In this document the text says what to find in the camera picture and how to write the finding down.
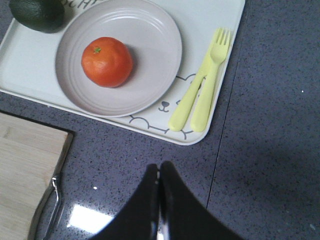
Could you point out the wooden cutting board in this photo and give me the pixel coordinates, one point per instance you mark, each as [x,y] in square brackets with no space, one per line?
[31,159]

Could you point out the beige round plate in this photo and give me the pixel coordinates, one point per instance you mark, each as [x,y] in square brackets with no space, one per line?
[153,40]

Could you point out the green lime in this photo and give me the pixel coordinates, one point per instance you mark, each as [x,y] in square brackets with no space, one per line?
[45,16]

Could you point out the yellow plastic fork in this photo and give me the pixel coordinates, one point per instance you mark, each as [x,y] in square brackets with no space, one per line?
[217,55]

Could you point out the yellow plastic knife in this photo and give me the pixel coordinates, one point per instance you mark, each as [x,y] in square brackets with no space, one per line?
[180,116]

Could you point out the white rectangular tray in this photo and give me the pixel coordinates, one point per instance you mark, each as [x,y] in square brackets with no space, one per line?
[28,63]

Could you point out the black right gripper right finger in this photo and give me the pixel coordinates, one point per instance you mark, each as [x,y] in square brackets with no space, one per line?
[185,218]

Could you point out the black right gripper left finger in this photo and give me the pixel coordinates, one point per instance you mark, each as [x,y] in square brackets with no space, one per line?
[139,218]

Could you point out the orange mandarin fruit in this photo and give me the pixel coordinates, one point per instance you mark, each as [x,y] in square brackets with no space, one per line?
[107,62]

